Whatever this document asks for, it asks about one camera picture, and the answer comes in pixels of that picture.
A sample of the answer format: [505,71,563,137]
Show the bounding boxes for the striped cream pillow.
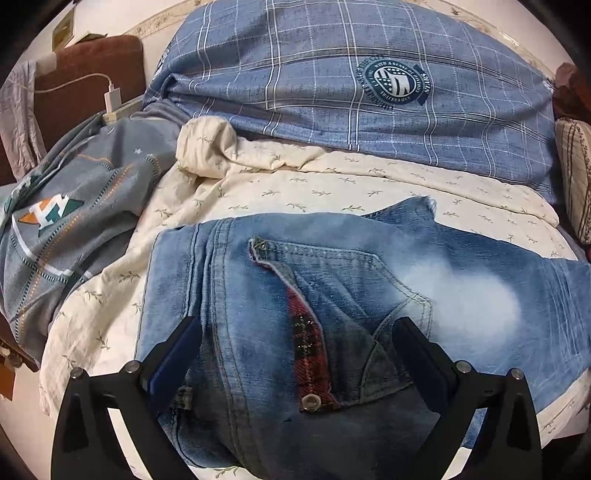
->
[554,117,591,245]

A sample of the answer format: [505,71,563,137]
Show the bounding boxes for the dark brown cushion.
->
[551,62,591,121]

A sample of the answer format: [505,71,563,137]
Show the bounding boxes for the cream leaf-print bed sheet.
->
[39,115,578,480]

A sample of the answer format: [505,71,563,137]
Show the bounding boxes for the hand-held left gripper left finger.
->
[51,315,204,480]

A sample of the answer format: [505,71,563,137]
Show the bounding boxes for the small framed wall picture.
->
[52,9,75,49]

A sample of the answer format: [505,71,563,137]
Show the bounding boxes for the lilac cloth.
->
[0,60,47,174]

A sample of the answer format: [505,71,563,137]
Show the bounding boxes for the brown padded headboard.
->
[0,34,146,185]

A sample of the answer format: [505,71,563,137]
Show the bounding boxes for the grey-blue patterned bedding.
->
[0,99,185,365]

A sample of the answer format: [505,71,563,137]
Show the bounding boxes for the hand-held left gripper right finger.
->
[392,316,543,480]

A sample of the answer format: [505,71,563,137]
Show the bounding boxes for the blue denim pants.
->
[134,196,591,480]

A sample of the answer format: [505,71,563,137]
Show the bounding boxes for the white charging cable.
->
[34,71,116,95]

